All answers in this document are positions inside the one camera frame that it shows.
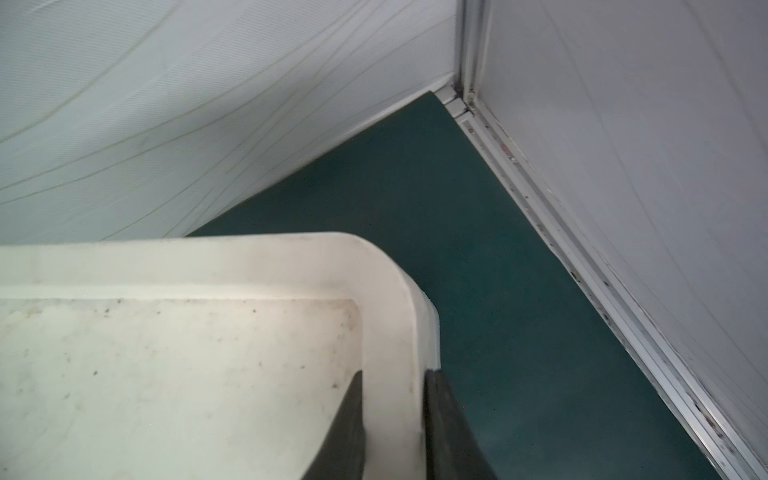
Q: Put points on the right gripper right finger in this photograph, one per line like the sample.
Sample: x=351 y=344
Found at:
x=451 y=448

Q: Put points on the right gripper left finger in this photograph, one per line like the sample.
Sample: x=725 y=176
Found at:
x=339 y=438

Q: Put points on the white three-drawer cabinet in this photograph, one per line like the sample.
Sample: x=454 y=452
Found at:
x=232 y=357

